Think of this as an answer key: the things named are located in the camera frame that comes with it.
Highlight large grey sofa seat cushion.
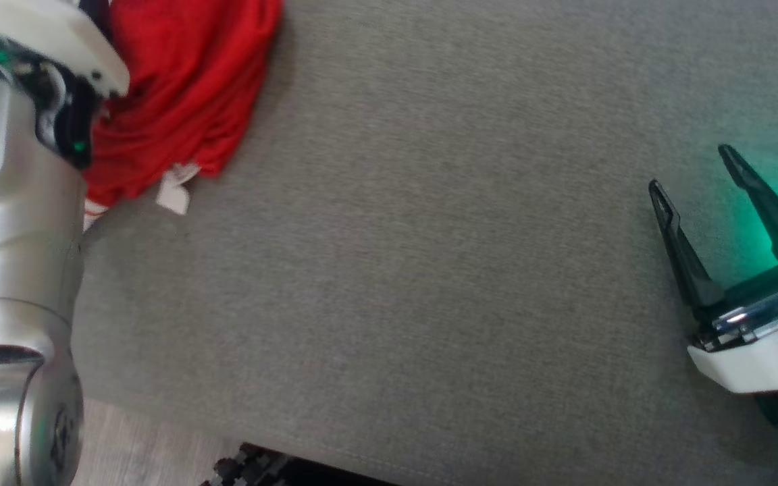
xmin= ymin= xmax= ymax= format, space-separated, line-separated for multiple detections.
xmin=68 ymin=0 xmax=778 ymax=486

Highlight red white striped shorts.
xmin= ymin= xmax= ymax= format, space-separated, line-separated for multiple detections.
xmin=82 ymin=0 xmax=284 ymax=234

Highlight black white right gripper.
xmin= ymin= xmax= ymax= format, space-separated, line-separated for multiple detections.
xmin=648 ymin=143 xmax=778 ymax=396

